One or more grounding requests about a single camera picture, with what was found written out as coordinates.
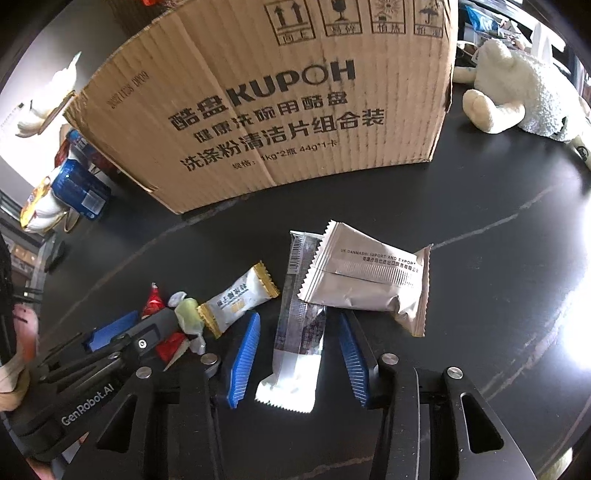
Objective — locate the white upper shell bowl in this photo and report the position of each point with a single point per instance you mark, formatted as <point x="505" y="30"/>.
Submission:
<point x="49" y="101"/>

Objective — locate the white shell bowl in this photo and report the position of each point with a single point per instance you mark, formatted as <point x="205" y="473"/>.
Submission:
<point x="49" y="101"/>
<point x="49" y="212"/>

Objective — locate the black remote control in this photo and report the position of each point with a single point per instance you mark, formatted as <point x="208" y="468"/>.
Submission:
<point x="56" y="255"/>

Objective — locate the red white snack packet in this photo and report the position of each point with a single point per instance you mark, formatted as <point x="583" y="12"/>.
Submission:
<point x="171" y="349"/>

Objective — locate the blue pepsi can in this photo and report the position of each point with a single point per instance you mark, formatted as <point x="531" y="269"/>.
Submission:
<point x="78" y="188"/>

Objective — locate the white lower shell bowl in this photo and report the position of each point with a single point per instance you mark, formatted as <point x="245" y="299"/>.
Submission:
<point x="49" y="212"/>

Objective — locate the silver long snack bar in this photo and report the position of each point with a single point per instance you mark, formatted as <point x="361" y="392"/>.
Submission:
<point x="300" y="331"/>

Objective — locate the white gold candy packet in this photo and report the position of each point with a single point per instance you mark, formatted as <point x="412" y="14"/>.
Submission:
<point x="253" y="288"/>

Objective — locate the white plush sheep toy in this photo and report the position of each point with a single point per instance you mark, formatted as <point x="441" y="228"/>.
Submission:
<point x="511" y="88"/>

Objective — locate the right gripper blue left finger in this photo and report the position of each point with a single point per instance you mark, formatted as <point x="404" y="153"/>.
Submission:
<point x="240" y="343"/>

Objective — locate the pale green candy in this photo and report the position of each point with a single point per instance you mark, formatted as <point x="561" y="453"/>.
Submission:
<point x="186" y="311"/>

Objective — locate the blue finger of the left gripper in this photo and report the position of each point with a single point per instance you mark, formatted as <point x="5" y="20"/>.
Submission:
<point x="135" y="345"/>
<point x="102" y="336"/>

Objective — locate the brown cardboard box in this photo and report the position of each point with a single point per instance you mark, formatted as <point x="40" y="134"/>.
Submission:
<point x="216" y="99"/>

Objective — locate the yellow snack bag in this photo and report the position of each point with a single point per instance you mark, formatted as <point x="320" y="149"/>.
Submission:
<point x="28" y="211"/>

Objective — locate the beige large snack pouch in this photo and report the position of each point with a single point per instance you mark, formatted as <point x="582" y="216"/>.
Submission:
<point x="351" y="270"/>

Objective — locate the person left hand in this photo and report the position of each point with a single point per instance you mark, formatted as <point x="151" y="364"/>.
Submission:
<point x="15" y="375"/>

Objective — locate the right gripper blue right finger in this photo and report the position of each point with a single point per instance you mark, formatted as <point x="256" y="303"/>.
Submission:
<point x="361" y="364"/>

